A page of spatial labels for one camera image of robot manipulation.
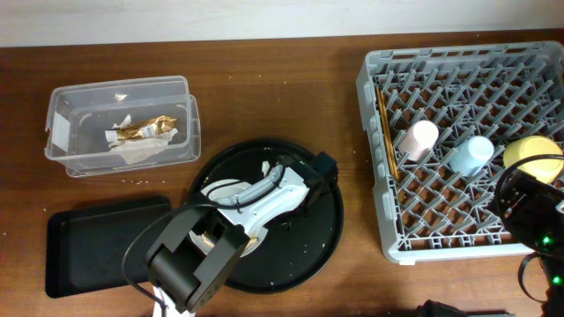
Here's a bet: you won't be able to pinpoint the black rectangular bin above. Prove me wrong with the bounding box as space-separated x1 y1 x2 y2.
45 196 172 299

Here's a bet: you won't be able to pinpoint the white tissue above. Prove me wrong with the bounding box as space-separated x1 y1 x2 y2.
107 127 178 165

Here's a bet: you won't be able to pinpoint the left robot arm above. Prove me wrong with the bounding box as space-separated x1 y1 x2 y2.
145 152 338 316

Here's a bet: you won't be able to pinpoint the food scraps with rice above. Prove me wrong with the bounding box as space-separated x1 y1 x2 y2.
197 234 260 254

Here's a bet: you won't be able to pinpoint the wooden chopstick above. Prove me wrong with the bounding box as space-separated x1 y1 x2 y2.
378 87 401 181
375 85 397 181

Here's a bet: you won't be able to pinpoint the pink plastic cup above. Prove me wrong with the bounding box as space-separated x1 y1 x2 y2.
398 120 439 161

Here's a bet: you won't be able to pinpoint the clear plastic waste container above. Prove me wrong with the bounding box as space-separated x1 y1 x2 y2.
45 76 201 177

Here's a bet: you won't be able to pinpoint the grey plate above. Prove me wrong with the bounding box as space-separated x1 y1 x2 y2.
189 179 268 258

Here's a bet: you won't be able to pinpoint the yellow plastic bowl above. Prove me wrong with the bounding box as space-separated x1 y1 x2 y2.
503 136 563 184

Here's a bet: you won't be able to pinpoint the round black serving tray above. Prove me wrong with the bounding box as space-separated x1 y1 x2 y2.
189 139 345 294

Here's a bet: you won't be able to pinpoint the grey dishwasher rack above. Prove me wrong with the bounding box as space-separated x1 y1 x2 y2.
356 41 563 265

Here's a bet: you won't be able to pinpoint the light blue plastic cup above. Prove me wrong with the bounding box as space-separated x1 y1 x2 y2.
449 136 494 177

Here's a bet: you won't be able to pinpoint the gold coffee sachet wrapper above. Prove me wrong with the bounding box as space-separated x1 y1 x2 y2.
105 114 177 143

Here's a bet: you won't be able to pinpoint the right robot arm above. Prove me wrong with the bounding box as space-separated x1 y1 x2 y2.
491 170 563 316

